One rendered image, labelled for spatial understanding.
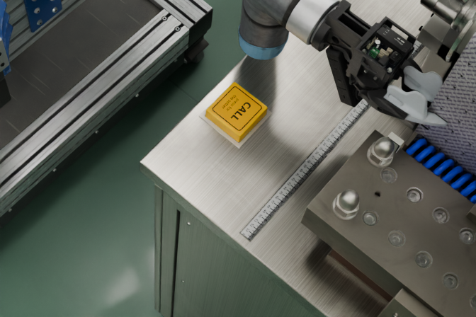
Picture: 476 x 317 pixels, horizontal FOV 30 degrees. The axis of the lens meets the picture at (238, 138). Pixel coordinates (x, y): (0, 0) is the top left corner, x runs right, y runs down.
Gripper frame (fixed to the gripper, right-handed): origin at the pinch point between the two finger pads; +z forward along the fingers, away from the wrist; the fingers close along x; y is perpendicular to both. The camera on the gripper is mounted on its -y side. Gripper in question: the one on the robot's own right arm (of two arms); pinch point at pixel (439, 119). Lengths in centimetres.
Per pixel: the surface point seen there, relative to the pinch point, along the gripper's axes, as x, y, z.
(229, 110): -11.1, -16.5, -26.6
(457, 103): -0.3, 6.0, 0.9
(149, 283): -20, -109, -36
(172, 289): -26, -72, -24
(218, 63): 39, -109, -64
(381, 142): -7.4, -1.7, -4.1
